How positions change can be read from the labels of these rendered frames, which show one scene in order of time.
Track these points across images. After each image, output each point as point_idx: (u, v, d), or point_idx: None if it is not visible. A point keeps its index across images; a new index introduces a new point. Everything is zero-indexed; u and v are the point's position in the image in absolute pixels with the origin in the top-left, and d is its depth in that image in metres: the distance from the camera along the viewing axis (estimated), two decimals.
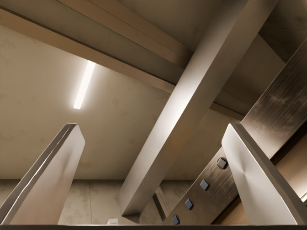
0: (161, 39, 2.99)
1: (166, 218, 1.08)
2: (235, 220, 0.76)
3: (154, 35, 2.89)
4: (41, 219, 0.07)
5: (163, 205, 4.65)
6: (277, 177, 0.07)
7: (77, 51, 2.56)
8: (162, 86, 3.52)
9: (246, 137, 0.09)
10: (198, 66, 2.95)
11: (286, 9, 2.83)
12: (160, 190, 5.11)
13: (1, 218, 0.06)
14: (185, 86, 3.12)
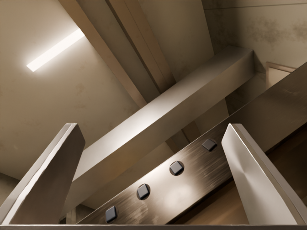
0: (156, 55, 3.07)
1: (94, 211, 0.69)
2: (212, 217, 0.51)
3: (151, 47, 2.96)
4: (41, 219, 0.07)
5: None
6: (277, 177, 0.07)
7: (72, 11, 2.26)
8: (136, 98, 3.36)
9: (246, 137, 0.09)
10: (177, 93, 3.04)
11: (253, 88, 3.52)
12: (73, 216, 4.05)
13: (1, 218, 0.06)
14: (158, 106, 3.07)
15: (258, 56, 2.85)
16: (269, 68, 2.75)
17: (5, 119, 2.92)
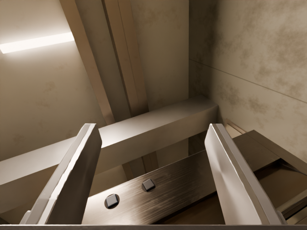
0: (138, 81, 3.24)
1: None
2: None
3: (135, 73, 3.13)
4: (69, 219, 0.07)
5: None
6: (249, 177, 0.07)
7: (70, 15, 2.31)
8: (106, 114, 3.32)
9: (225, 137, 0.09)
10: (145, 122, 3.15)
11: None
12: None
13: (36, 218, 0.06)
14: (124, 128, 3.08)
15: (221, 112, 3.31)
16: (227, 124, 3.19)
17: None
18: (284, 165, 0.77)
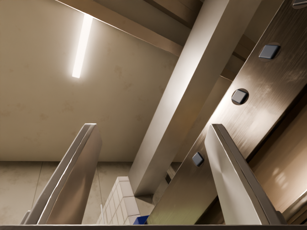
0: None
1: (198, 138, 0.72)
2: None
3: None
4: (69, 219, 0.07)
5: None
6: (249, 177, 0.07)
7: None
8: (170, 48, 3.10)
9: (225, 137, 0.09)
10: (210, 13, 2.51)
11: None
12: (173, 171, 4.78)
13: (36, 218, 0.06)
14: (196, 40, 2.70)
15: None
16: None
17: None
18: None
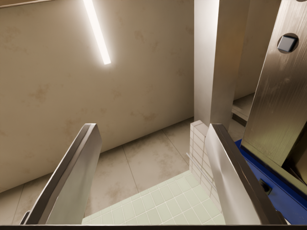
0: None
1: (277, 19, 0.55)
2: None
3: None
4: (69, 219, 0.07)
5: None
6: (249, 177, 0.07)
7: None
8: None
9: (225, 137, 0.09)
10: None
11: None
12: (238, 109, 4.47)
13: (36, 218, 0.06)
14: None
15: None
16: None
17: (138, 101, 3.80)
18: None
